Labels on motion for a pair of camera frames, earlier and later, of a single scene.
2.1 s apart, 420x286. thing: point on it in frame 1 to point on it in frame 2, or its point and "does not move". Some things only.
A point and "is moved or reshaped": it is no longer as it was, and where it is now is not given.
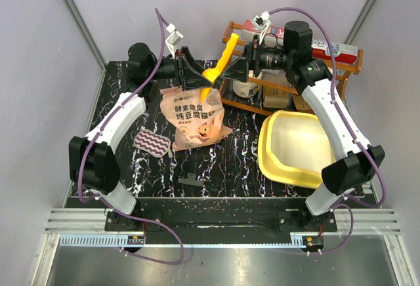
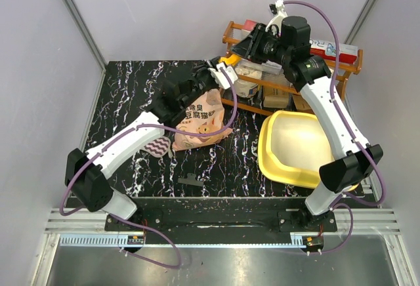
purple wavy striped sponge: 151,142 does not move
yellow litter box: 293,148 does not move
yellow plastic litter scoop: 211,74 is moved or reshaped
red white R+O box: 341,52 does not move
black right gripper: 239,69 to 250,44
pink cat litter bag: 195,123 does not move
